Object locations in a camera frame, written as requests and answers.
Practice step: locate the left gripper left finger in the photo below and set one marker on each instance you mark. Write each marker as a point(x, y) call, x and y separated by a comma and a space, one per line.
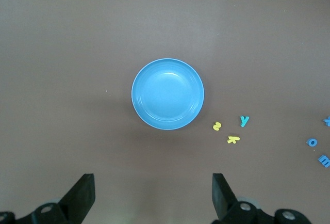
point(77, 198)

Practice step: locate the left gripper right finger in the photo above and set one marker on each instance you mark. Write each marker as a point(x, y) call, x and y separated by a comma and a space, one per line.
point(224, 198)

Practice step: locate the yellow letter k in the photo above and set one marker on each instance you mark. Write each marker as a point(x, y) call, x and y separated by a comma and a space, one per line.
point(232, 139)

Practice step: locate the yellow letter s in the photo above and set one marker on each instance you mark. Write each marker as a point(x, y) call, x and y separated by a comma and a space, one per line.
point(216, 126)

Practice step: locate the teal letter y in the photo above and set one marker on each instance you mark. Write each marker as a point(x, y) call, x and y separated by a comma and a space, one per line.
point(243, 121)

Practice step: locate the blue letter o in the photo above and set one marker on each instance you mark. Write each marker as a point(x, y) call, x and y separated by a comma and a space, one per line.
point(308, 142)

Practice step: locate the blue letter m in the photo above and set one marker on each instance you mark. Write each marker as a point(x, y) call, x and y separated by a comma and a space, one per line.
point(323, 160)

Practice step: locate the blue plate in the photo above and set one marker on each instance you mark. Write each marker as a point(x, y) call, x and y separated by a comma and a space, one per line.
point(167, 94)

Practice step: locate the blue letter x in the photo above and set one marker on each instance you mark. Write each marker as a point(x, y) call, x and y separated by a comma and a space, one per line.
point(327, 121)

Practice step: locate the brown table cover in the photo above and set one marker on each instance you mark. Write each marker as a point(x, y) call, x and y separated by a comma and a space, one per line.
point(77, 53)

